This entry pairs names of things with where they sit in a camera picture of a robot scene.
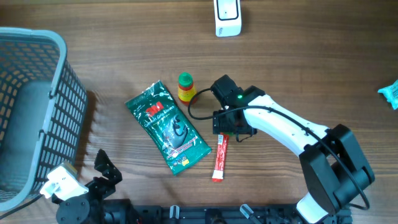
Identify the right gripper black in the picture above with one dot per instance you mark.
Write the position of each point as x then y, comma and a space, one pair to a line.
219, 124

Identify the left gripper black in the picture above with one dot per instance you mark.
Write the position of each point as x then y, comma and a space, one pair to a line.
109, 172

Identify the red stick sachet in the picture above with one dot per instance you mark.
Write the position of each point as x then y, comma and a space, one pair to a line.
218, 173

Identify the green 3M wipes pouch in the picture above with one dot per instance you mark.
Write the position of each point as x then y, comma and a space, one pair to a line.
179, 143

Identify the sriracha bottle with green cap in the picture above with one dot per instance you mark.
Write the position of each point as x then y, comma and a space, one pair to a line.
186, 88

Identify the teal wet wipes packet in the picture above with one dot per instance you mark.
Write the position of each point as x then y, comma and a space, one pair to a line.
390, 93

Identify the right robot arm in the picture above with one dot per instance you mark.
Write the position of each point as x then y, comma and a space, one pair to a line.
334, 166

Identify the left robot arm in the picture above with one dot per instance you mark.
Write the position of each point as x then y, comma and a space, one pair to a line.
93, 206

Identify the white barcode scanner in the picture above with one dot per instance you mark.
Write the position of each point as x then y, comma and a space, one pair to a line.
228, 18

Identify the grey plastic shopping basket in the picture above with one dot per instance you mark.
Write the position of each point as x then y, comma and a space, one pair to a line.
43, 106

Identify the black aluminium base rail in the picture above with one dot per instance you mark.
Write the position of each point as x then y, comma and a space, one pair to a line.
280, 213

